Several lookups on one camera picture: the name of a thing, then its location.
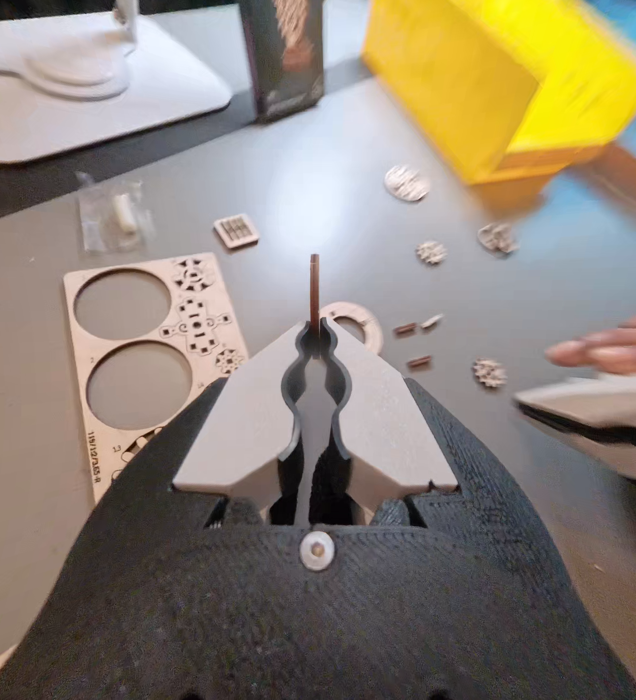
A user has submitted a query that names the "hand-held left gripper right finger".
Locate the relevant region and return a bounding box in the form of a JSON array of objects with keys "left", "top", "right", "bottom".
[{"left": 320, "top": 317, "right": 459, "bottom": 517}]

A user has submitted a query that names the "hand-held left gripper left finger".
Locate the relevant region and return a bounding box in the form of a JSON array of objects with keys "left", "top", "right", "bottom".
[{"left": 173, "top": 320, "right": 319, "bottom": 517}]

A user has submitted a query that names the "thin dark wooden stick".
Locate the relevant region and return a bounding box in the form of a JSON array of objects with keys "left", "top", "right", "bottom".
[{"left": 309, "top": 254, "right": 320, "bottom": 359}]

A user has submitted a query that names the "grey desk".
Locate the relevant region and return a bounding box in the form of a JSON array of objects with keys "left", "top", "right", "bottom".
[{"left": 0, "top": 5, "right": 636, "bottom": 700}]

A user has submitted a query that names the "person's right hand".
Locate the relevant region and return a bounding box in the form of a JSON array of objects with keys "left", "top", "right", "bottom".
[{"left": 545, "top": 306, "right": 636, "bottom": 376}]

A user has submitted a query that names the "small wooden gear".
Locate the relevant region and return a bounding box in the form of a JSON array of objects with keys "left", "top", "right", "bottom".
[
  {"left": 415, "top": 240, "right": 449, "bottom": 267},
  {"left": 471, "top": 358, "right": 508, "bottom": 388}
]

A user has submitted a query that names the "small wooden grille piece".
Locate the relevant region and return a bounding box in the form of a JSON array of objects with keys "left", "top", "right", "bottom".
[{"left": 213, "top": 214, "right": 261, "bottom": 252}]

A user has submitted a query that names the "openwork wooden piece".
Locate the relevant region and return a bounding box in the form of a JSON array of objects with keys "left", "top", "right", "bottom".
[{"left": 477, "top": 222, "right": 519, "bottom": 256}]

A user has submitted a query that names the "clear plastic parts bag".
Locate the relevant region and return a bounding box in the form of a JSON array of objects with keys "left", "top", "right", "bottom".
[{"left": 75, "top": 171, "right": 156, "bottom": 256}]

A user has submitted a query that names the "round ornamental wooden disc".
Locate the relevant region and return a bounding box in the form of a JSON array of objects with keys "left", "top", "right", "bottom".
[{"left": 384, "top": 165, "right": 431, "bottom": 202}]

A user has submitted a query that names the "yellow plastic bin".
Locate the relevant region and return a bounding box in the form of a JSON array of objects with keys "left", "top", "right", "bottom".
[{"left": 362, "top": 0, "right": 636, "bottom": 187}]

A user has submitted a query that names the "white monitor stand base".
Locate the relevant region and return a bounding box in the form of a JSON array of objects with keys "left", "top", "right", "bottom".
[{"left": 0, "top": 0, "right": 234, "bottom": 165}]

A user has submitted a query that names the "dark printed cardboard box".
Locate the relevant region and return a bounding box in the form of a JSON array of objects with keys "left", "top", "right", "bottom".
[{"left": 238, "top": 0, "right": 325, "bottom": 123}]

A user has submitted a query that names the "flat wooden ring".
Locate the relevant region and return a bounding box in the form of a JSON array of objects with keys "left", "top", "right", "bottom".
[{"left": 319, "top": 301, "right": 385, "bottom": 357}]

